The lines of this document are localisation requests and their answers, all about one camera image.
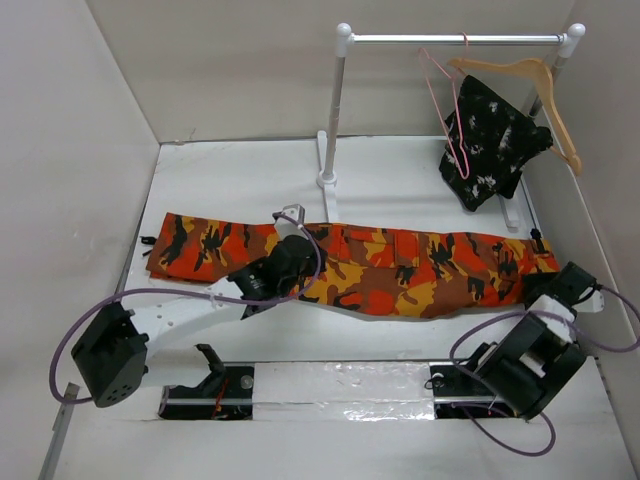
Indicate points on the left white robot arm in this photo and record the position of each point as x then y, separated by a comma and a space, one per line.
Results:
113, 353

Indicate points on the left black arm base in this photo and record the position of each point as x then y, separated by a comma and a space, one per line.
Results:
219, 396

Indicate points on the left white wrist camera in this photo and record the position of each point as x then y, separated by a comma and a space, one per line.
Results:
289, 222

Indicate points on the orange camouflage trousers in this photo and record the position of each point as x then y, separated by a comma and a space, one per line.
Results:
373, 271

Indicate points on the wooden clothes hanger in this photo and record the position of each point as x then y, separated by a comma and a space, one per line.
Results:
540, 75

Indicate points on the white metal clothes rack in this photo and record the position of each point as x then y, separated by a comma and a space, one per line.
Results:
394, 179

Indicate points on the black white patterned garment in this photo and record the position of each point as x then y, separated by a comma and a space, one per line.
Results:
489, 144

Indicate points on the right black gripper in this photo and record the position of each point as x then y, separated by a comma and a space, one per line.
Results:
536, 280

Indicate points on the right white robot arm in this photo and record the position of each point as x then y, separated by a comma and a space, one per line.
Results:
529, 366

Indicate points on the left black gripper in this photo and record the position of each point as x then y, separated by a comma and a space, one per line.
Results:
312, 266

